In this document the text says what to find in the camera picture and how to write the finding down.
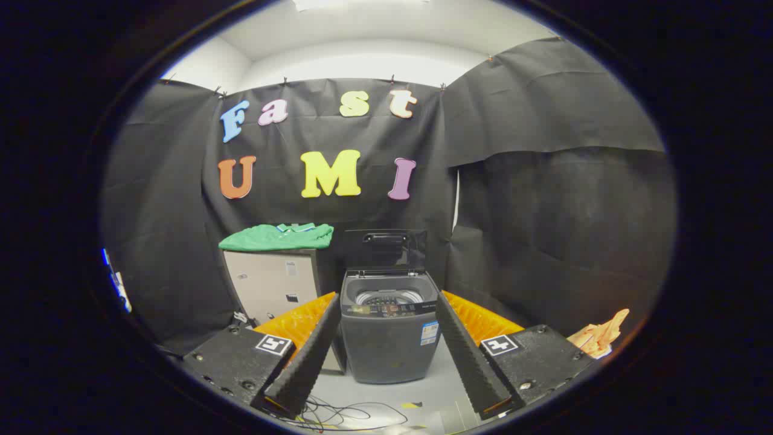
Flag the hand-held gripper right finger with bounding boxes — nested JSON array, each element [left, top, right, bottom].
[[436, 290, 595, 421]]

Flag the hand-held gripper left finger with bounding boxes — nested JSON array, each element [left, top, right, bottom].
[[181, 292, 342, 421]]

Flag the dark grey washing machine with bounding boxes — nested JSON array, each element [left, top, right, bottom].
[[339, 269, 441, 385]]

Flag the green polo shirt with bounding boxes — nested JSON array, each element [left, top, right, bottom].
[[219, 222, 335, 252]]

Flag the grey cabinet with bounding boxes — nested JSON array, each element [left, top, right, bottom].
[[222, 248, 348, 375]]

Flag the orange cloth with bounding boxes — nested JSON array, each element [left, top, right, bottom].
[[568, 308, 630, 360]]

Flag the black floor cables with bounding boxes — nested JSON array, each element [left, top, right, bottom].
[[275, 394, 411, 433]]

